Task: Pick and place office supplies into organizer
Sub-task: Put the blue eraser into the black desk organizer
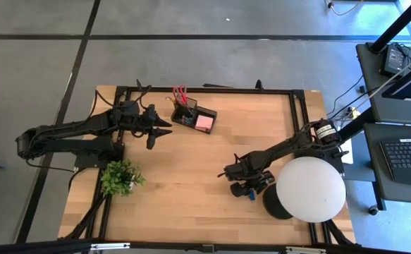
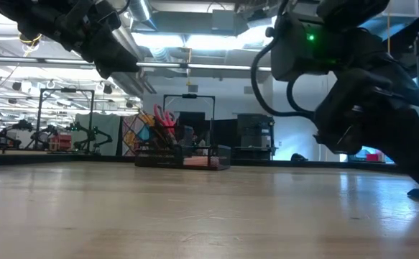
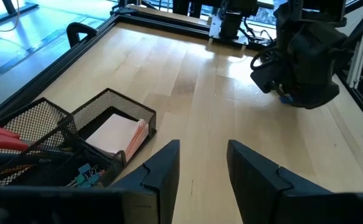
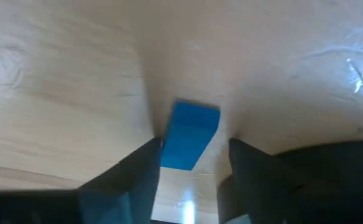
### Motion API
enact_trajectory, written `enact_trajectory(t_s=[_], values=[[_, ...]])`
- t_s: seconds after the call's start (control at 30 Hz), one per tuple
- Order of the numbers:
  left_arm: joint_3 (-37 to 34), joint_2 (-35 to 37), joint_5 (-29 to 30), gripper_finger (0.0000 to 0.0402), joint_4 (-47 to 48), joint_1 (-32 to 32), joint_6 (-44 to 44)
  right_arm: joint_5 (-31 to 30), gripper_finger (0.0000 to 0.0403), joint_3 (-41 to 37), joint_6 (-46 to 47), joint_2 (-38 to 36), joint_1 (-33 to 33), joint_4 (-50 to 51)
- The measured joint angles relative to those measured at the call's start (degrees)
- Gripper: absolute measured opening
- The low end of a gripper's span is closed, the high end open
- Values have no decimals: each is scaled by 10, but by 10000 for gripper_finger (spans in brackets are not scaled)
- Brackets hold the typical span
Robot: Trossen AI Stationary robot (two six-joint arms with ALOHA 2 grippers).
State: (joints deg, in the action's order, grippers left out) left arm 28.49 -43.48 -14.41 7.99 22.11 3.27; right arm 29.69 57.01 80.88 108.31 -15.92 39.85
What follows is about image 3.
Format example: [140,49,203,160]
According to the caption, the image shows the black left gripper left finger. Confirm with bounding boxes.
[0,139,181,224]

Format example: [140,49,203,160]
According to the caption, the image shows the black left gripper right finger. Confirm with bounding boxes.
[226,139,363,224]

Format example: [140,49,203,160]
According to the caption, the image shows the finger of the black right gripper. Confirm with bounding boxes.
[270,80,290,99]
[288,79,341,110]

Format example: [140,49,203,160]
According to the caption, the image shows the blue rectangular eraser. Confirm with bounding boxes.
[279,94,294,105]

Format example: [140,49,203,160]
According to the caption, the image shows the pink sticky note pad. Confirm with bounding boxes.
[85,113,149,162]

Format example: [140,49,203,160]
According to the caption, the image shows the black mesh desk organizer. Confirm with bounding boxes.
[0,87,158,191]

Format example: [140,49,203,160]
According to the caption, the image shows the orange pencil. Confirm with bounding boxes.
[0,165,32,182]

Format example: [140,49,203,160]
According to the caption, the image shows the red-handled scissors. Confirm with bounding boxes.
[0,119,29,153]

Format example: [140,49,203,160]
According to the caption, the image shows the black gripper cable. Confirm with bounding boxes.
[250,46,283,71]

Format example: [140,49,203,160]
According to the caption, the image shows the silver aluminium post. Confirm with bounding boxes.
[346,34,363,90]

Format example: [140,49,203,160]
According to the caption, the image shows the floor power cable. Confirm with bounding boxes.
[0,0,22,35]

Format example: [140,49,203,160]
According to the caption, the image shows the black vertical post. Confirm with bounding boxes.
[0,0,40,27]

